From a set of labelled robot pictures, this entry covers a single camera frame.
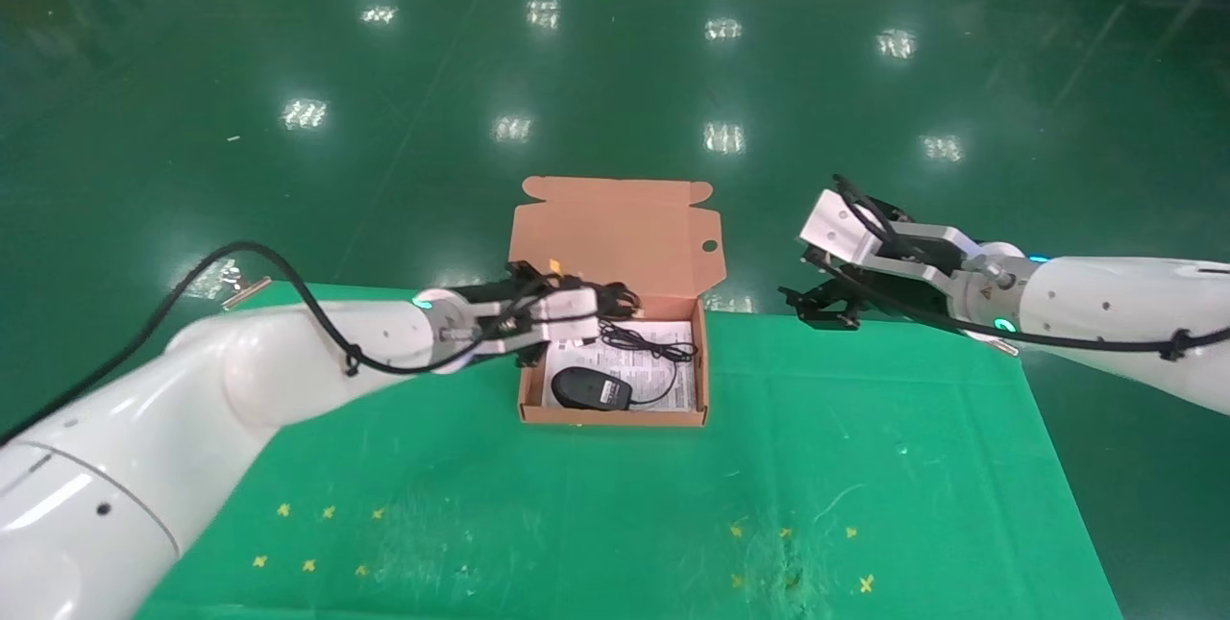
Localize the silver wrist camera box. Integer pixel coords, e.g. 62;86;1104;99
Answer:
478;289;603;358
799;188;983;286

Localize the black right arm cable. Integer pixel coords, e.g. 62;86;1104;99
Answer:
805;174;1230;361

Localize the white printed instruction sheet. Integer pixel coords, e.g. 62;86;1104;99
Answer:
543;317;696;410

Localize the open orange cardboard box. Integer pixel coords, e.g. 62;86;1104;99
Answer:
506;177;723;428

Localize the black wired computer mouse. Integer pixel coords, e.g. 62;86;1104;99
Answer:
551;360;680;413

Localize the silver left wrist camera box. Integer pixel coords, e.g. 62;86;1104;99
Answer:
478;289;603;358

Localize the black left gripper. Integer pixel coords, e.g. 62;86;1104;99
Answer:
459;260;644;370

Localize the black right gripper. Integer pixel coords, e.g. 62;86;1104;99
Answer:
778;202;962;330

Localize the green table mat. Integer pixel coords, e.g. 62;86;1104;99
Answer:
135;281;1123;620

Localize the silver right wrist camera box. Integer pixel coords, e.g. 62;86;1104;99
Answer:
799;188;983;286

